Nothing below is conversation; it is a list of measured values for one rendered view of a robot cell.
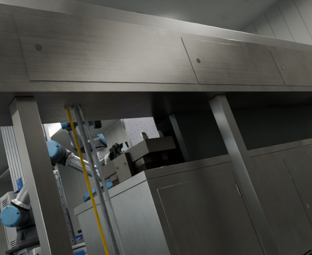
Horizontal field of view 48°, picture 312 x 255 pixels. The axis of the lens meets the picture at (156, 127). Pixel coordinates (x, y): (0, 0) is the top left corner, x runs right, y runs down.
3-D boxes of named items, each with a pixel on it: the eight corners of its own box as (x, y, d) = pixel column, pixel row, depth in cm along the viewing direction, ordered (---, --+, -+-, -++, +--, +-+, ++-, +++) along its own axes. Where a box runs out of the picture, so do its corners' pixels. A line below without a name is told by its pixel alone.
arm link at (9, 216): (23, 230, 208) (69, 149, 219) (11, 231, 193) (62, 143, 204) (6, 221, 210) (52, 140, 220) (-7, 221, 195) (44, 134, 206)
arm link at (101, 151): (104, 208, 254) (85, 141, 275) (123, 202, 257) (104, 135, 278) (102, 204, 243) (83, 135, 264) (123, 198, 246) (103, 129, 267)
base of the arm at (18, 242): (12, 249, 211) (9, 232, 214) (37, 242, 222) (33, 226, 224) (22, 244, 201) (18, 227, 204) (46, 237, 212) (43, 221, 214)
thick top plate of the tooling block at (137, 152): (128, 175, 185) (124, 164, 187) (176, 148, 157) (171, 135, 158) (102, 180, 174) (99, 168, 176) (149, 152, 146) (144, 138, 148)
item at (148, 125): (137, 164, 186) (126, 132, 190) (164, 149, 169) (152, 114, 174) (136, 165, 185) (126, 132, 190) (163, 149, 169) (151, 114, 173)
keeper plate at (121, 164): (123, 182, 161) (116, 159, 164) (135, 175, 154) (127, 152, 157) (118, 183, 160) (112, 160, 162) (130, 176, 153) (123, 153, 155)
